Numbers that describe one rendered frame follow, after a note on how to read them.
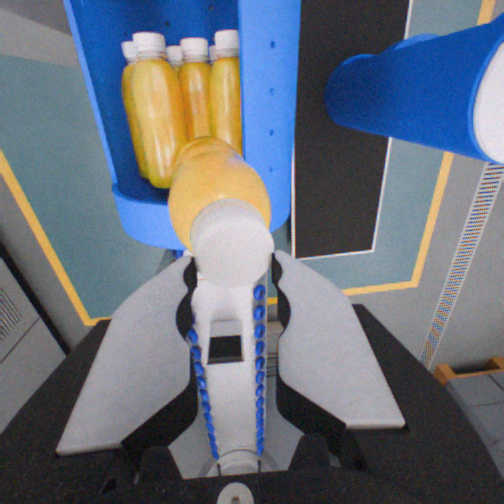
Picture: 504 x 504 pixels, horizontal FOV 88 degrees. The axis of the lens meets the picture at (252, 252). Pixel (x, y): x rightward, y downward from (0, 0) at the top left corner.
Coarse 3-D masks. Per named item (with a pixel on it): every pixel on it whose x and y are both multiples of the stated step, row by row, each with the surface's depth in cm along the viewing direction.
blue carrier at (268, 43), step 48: (96, 0) 36; (144, 0) 41; (192, 0) 43; (240, 0) 24; (288, 0) 27; (96, 48) 36; (240, 48) 26; (288, 48) 30; (96, 96) 36; (288, 96) 33; (288, 144) 36; (144, 192) 50; (288, 192) 40; (144, 240) 36
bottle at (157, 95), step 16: (144, 64) 33; (160, 64) 34; (144, 80) 34; (160, 80) 34; (176, 80) 36; (144, 96) 34; (160, 96) 35; (176, 96) 36; (144, 112) 35; (160, 112) 35; (176, 112) 37; (144, 128) 37; (160, 128) 36; (176, 128) 37; (144, 144) 38; (160, 144) 37; (176, 144) 38; (160, 160) 38; (160, 176) 40
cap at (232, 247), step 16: (224, 208) 13; (240, 208) 13; (208, 224) 12; (224, 224) 12; (240, 224) 12; (256, 224) 12; (208, 240) 12; (224, 240) 12; (240, 240) 12; (256, 240) 12; (272, 240) 13; (208, 256) 12; (224, 256) 12; (240, 256) 13; (256, 256) 13; (208, 272) 13; (224, 272) 13; (240, 272) 13; (256, 272) 13
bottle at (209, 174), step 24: (192, 144) 23; (216, 144) 21; (192, 168) 16; (216, 168) 15; (240, 168) 16; (192, 192) 14; (216, 192) 14; (240, 192) 14; (264, 192) 16; (192, 216) 14; (264, 216) 15; (192, 240) 14
